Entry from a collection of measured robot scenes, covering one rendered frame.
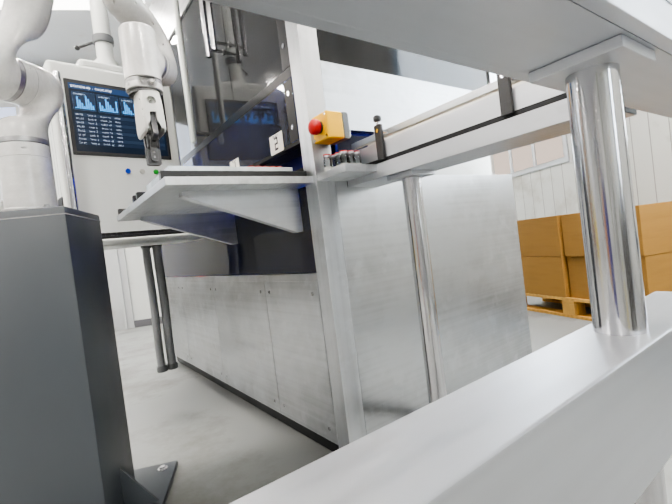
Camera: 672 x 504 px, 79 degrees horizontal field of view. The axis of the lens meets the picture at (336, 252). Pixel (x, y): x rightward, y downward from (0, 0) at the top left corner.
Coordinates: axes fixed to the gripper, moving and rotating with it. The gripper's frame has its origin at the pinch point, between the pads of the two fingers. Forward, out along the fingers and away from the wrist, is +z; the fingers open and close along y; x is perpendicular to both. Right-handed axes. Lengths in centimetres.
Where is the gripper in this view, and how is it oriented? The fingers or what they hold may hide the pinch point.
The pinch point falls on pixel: (153, 157)
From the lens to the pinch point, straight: 112.8
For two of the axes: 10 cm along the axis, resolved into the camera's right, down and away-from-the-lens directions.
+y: -5.9, 0.5, 8.1
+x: -8.0, 1.1, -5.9
